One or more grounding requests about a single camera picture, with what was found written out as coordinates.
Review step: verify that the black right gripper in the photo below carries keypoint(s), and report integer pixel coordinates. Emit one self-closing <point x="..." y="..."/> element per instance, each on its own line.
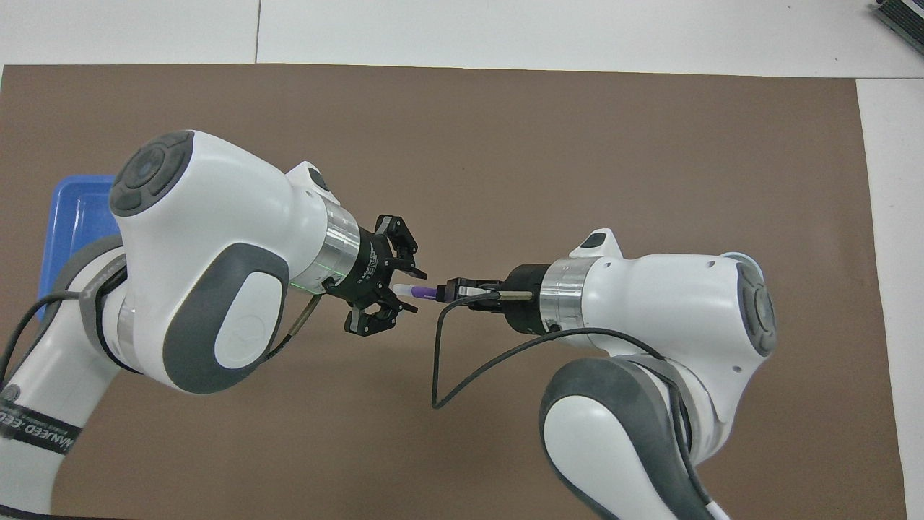
<point x="527" y="300"/>

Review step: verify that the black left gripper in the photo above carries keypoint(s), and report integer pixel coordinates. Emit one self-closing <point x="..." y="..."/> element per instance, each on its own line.
<point x="364" y="267"/>

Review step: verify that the purple marker pen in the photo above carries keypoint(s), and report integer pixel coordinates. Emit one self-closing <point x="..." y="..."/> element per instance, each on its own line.
<point x="422" y="292"/>

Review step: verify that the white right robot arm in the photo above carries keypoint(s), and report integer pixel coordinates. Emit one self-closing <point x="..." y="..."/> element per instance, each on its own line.
<point x="664" y="303"/>

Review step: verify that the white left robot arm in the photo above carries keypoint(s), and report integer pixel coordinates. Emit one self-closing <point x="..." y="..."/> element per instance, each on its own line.
<point x="216" y="217"/>

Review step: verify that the brown table mat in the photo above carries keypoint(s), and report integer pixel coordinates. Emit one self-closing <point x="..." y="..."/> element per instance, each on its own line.
<point x="505" y="144"/>

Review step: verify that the translucent plastic cup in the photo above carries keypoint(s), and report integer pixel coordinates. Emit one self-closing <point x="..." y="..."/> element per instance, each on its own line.
<point x="738" y="255"/>

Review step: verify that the blue plastic tray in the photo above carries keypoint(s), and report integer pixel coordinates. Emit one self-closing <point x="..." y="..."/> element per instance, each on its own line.
<point x="72" y="217"/>

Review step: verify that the grey finned device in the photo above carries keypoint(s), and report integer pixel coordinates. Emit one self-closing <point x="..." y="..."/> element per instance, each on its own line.
<point x="902" y="16"/>

